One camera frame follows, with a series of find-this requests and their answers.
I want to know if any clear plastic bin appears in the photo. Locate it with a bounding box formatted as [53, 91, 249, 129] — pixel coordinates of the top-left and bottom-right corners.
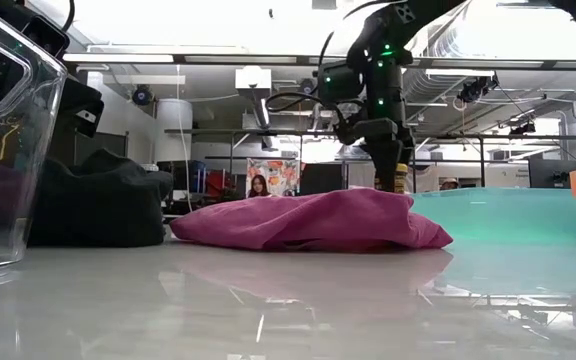
[0, 0, 69, 274]

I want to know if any teal plastic bin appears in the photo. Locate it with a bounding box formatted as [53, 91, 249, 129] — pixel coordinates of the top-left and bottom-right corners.
[409, 187, 576, 242]

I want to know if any black cloth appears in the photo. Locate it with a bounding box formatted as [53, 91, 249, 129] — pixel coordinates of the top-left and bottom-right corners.
[27, 148, 175, 249]

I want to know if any yellow lidded spice jar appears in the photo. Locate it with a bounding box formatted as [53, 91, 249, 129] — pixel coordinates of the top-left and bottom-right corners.
[395, 163, 410, 194]

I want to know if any long ceiling light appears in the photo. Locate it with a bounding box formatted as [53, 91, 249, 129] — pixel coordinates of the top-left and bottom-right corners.
[62, 53, 175, 64]

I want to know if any floral poster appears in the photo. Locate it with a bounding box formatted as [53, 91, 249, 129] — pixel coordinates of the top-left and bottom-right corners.
[246, 157, 302, 198]

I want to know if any magenta cloth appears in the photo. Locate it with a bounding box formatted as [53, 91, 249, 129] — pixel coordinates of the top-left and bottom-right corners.
[169, 188, 455, 253]

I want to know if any white ceiling box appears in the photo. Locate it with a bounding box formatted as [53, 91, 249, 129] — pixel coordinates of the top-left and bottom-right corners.
[234, 65, 273, 92]

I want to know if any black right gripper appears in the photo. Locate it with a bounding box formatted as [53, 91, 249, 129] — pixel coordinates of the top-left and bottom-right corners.
[335, 117, 417, 194]

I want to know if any white column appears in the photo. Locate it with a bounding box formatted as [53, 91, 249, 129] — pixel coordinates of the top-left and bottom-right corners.
[154, 98, 195, 164]

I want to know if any black monitor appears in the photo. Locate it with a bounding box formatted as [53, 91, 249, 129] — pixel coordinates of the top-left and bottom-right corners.
[527, 158, 576, 190]
[300, 163, 345, 197]

